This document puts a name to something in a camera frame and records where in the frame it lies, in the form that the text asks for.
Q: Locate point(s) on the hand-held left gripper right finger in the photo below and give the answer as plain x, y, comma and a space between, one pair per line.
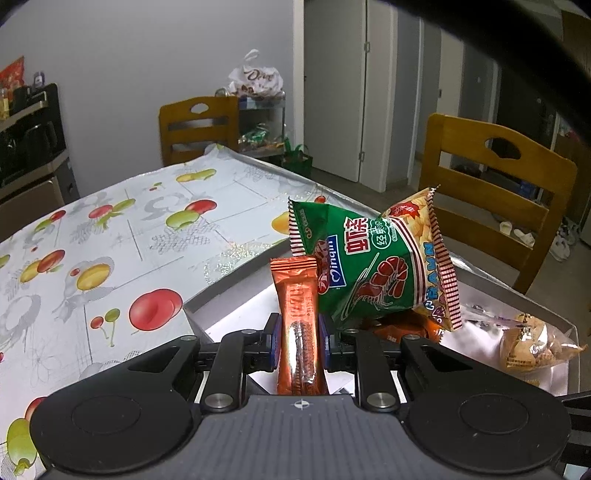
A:
327, 344

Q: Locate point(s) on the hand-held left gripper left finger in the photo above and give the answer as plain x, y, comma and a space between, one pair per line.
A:
276, 341

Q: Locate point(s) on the orange snack packet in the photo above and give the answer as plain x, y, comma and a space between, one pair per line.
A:
300, 323
397, 331

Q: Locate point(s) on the green prawn cracker bag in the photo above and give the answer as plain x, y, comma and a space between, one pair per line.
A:
369, 277

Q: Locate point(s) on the grey cardboard box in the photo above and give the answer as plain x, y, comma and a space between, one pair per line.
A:
471, 360

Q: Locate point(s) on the tan pastry packet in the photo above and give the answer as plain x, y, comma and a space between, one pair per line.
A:
531, 346

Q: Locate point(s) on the green shopping bag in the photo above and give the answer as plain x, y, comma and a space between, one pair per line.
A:
298, 161

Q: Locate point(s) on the white slipper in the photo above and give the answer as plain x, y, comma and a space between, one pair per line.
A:
525, 238
506, 228

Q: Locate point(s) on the wooden chair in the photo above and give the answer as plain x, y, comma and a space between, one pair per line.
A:
461, 143
198, 129

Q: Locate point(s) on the metal shelf cart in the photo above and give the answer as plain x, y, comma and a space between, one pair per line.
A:
261, 115

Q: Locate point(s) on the white door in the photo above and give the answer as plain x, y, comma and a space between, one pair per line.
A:
337, 92

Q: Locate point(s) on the white plastic shopping bag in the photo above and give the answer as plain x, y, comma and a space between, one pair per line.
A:
256, 78

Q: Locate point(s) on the black tea bar machine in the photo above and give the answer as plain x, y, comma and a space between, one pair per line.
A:
32, 152

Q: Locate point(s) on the red snack bag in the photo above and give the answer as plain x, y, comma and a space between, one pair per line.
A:
11, 74

